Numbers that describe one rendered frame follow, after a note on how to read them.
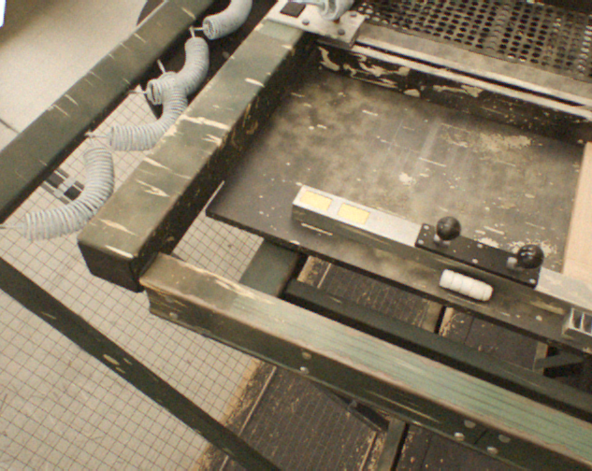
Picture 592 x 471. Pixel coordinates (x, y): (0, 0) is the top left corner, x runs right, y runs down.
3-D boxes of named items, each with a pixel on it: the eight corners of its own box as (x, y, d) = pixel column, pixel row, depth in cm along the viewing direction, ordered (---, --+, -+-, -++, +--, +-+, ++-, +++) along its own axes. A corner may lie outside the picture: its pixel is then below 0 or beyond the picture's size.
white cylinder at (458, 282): (437, 288, 95) (484, 306, 93) (441, 278, 92) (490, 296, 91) (441, 275, 96) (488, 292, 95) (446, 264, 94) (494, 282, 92)
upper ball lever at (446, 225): (448, 255, 95) (457, 243, 82) (426, 248, 96) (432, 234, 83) (456, 235, 95) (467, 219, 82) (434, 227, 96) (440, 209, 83)
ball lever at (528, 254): (521, 281, 92) (542, 272, 79) (498, 273, 93) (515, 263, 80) (528, 259, 93) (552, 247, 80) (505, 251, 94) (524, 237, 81)
